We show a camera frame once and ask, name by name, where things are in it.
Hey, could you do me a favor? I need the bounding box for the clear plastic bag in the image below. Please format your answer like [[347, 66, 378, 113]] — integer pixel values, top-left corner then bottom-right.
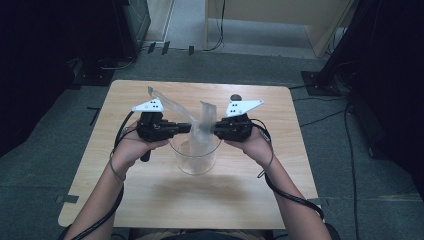
[[147, 85, 222, 175]]

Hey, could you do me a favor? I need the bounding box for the grey right wrist strap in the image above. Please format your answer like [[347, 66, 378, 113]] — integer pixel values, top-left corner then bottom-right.
[[256, 128, 275, 179]]

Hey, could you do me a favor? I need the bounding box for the black tape corner mark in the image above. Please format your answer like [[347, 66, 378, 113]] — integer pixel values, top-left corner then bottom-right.
[[86, 106, 102, 127]]

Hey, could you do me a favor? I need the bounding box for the light wooden desk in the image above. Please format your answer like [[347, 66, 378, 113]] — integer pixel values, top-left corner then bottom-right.
[[203, 0, 355, 60]]

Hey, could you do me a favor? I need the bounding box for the grey tape strip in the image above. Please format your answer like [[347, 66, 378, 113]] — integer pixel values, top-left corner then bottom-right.
[[306, 197, 330, 208], [55, 194, 80, 205]]

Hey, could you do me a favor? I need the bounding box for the black stand base plate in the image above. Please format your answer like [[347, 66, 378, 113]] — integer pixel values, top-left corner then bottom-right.
[[301, 70, 342, 98], [70, 58, 116, 88]]

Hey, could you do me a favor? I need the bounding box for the person's left hand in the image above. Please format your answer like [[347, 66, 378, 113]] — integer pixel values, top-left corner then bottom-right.
[[111, 121, 170, 175]]

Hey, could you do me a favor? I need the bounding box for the grey wrist strap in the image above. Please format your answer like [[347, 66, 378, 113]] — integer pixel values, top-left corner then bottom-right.
[[108, 150, 128, 183], [256, 128, 275, 179]]

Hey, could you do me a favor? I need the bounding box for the long black floor cable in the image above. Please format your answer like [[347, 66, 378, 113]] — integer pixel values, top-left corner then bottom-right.
[[344, 99, 360, 240]]

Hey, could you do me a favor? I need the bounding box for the grey left wrist strap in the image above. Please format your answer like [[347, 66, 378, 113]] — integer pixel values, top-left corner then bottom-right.
[[108, 150, 128, 183]]

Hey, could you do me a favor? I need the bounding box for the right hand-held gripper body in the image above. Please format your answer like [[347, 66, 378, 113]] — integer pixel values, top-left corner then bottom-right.
[[217, 99, 265, 143]]

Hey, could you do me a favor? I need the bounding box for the person's dark clothing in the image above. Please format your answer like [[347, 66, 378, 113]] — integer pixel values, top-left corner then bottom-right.
[[131, 227, 276, 240]]

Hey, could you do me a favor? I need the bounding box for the dark cabinet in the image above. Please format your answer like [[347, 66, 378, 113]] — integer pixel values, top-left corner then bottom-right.
[[113, 0, 152, 58]]

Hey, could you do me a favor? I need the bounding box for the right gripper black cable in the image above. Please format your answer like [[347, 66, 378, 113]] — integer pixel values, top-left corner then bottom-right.
[[249, 118, 326, 222]]

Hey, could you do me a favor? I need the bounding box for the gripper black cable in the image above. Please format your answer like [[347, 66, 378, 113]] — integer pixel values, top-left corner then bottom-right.
[[58, 110, 135, 240], [249, 118, 326, 222]]

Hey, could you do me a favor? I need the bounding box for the clear round plastic container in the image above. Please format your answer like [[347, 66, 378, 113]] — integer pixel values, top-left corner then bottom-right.
[[167, 134, 223, 176]]

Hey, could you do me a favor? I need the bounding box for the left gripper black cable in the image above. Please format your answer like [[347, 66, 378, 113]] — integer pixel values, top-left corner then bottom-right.
[[58, 110, 135, 240]]

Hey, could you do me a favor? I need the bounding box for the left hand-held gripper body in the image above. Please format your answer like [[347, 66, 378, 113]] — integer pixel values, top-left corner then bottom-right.
[[131, 97, 179, 164]]

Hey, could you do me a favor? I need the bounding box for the person's right hand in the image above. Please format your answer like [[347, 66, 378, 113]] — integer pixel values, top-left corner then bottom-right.
[[223, 126, 274, 168]]

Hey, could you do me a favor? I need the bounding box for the black hanging cable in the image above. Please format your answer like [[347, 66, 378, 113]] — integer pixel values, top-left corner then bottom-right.
[[199, 0, 227, 53]]

